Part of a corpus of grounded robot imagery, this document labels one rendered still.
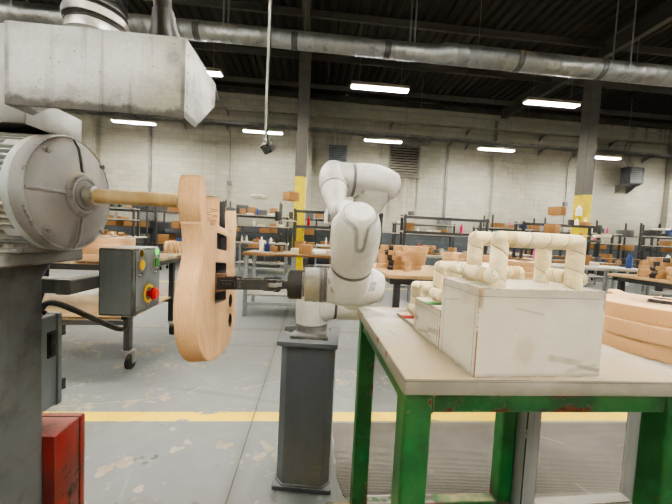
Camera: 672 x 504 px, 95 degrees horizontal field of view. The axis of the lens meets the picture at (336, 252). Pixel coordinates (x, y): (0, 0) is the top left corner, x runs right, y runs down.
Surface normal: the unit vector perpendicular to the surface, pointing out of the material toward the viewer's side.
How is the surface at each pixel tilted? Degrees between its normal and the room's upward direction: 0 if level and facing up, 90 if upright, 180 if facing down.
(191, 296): 74
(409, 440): 89
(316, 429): 90
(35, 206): 99
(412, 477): 90
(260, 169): 90
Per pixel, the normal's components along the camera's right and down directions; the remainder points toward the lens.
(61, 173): 1.00, -0.04
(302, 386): -0.05, 0.05
